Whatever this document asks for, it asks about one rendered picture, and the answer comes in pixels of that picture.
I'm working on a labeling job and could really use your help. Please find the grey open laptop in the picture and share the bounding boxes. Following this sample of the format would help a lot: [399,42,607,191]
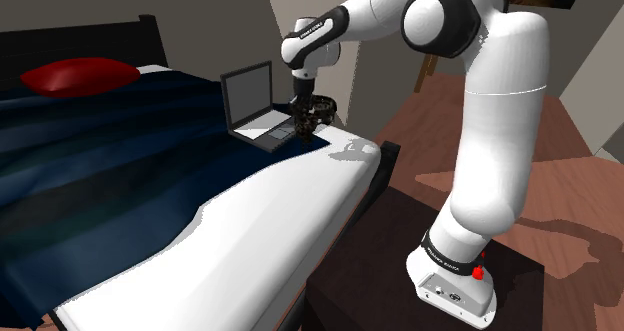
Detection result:
[219,60,299,154]

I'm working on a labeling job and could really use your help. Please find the dark robot stand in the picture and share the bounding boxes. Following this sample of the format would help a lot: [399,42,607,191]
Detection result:
[301,185,546,331]

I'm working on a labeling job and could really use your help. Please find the dark blue blanket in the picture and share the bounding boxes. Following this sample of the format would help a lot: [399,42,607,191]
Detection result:
[0,69,331,329]

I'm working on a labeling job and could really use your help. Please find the red pillow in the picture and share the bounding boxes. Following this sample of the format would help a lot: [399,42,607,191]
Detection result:
[19,56,143,99]

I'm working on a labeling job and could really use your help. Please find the dark ring-shaped object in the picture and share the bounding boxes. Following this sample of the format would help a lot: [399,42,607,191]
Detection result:
[310,93,339,127]

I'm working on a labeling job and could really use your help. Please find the bed with black frame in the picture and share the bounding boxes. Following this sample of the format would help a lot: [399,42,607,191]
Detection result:
[0,13,402,331]

